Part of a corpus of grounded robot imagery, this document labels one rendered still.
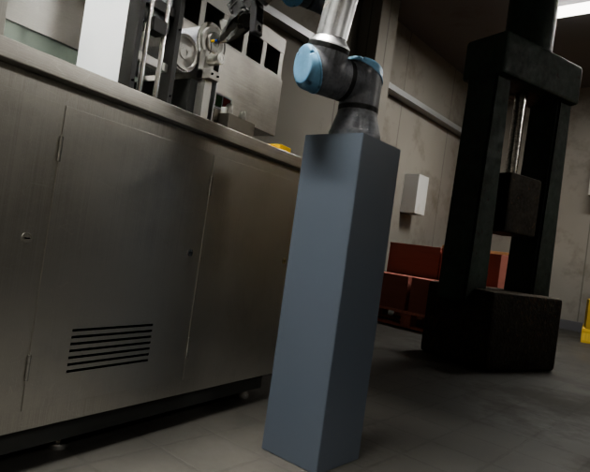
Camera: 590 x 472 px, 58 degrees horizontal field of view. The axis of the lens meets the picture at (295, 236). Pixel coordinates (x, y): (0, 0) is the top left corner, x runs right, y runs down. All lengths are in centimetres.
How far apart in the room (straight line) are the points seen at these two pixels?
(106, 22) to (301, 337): 113
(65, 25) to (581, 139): 675
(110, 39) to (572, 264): 661
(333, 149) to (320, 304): 42
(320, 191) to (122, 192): 52
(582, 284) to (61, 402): 682
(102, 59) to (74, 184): 63
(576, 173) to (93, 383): 698
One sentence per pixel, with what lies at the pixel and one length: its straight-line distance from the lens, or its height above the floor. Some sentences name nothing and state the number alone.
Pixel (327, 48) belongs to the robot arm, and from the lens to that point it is 148.
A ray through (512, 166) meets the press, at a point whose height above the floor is 130.
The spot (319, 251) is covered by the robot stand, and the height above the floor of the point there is 58.
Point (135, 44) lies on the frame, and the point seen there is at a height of 107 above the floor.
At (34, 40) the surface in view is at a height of 111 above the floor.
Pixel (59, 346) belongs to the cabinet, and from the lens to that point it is 134.
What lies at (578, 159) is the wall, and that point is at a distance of 779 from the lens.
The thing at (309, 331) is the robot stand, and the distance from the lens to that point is 146.
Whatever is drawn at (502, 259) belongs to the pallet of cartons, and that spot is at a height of 70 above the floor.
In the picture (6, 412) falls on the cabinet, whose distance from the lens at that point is 132.
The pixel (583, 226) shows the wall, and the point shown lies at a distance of 763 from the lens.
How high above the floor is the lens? 58
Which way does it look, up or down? 1 degrees up
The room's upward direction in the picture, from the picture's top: 8 degrees clockwise
